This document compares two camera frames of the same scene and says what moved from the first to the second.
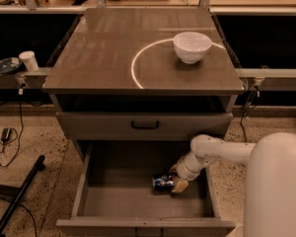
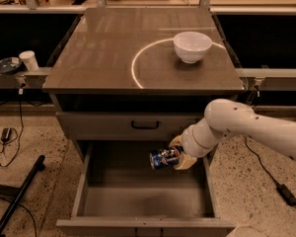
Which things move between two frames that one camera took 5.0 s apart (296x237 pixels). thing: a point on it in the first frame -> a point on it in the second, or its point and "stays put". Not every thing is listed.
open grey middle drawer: (113, 194) stays put
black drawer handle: (146, 126) stays put
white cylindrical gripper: (185, 173) -> (188, 142)
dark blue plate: (7, 65) stays put
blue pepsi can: (163, 182) -> (163, 158)
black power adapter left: (6, 133) stays put
